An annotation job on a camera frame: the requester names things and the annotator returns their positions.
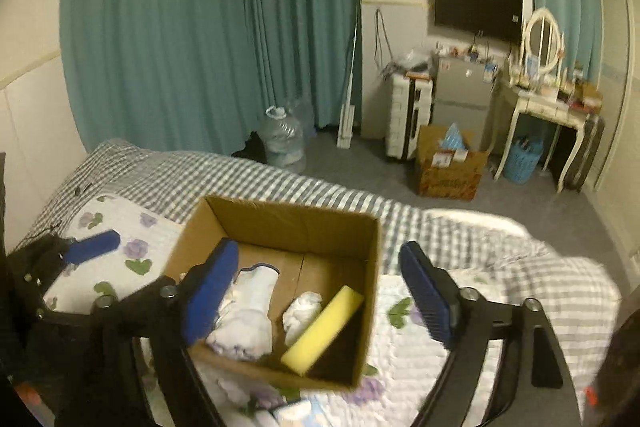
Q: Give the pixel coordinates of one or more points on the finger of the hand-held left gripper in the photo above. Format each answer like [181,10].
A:
[92,247]

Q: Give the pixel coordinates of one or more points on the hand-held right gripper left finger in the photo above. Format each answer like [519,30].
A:
[212,292]

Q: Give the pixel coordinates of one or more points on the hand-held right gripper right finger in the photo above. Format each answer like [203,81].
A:
[426,294]

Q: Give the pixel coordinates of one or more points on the brown cardboard box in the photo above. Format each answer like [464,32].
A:
[300,227]

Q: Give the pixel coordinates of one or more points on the yellow sponge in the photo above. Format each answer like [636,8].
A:
[322,332]

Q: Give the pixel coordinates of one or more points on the white floral quilt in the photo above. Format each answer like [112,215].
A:
[120,217]

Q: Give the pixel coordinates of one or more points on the printed cardboard box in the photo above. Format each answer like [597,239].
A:
[450,179]

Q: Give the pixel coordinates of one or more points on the white and blue packet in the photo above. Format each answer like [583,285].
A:
[297,413]

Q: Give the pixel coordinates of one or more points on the blue tissue pack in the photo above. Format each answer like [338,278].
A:
[454,138]

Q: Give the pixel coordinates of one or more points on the blue plastic basket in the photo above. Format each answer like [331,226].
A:
[522,162]

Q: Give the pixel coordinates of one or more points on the clear water jug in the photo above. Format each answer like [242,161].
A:
[302,112]
[282,137]

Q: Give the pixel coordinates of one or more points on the white hard suitcase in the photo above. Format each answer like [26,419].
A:
[402,117]

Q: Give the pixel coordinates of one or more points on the white flat mop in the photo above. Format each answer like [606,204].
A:
[348,122]

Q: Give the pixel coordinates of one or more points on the grey small refrigerator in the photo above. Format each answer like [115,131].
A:
[460,92]

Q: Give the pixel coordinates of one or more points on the dark suitcase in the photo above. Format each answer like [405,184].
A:
[587,152]

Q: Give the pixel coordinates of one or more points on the cream dressing table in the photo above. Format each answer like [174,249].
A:
[535,107]

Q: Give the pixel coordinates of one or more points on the wide teal curtain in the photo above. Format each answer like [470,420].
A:
[165,32]

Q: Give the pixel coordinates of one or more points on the row of cosmetics bottles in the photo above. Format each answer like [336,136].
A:
[575,89]

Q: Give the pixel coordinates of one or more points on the white oval vanity mirror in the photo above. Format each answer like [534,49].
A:
[542,37]

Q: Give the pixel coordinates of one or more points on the black wall television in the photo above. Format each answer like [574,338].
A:
[475,7]

